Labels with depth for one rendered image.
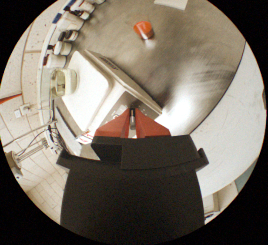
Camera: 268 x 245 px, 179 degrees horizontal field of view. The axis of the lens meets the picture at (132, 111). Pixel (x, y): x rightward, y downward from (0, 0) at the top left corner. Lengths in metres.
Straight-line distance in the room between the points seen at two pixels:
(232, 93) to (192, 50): 0.13
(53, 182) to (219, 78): 2.71
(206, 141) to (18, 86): 0.82
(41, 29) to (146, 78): 0.55
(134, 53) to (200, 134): 0.23
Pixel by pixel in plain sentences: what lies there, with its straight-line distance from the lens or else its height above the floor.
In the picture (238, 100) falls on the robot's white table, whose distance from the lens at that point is 0.26.
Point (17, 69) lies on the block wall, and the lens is 0.61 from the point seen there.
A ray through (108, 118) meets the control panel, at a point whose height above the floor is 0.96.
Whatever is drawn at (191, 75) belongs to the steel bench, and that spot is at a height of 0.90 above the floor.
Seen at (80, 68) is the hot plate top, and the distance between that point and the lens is 0.16.
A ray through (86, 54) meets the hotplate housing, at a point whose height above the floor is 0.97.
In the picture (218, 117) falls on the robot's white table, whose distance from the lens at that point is 0.22.
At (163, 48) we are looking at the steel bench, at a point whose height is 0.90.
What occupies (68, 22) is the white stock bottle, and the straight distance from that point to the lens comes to 0.41.
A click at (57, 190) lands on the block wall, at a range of 2.56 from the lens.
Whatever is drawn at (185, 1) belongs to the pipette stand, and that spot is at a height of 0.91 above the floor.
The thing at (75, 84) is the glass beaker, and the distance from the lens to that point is 0.15.
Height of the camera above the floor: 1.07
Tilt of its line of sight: 63 degrees down
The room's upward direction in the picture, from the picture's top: 126 degrees counter-clockwise
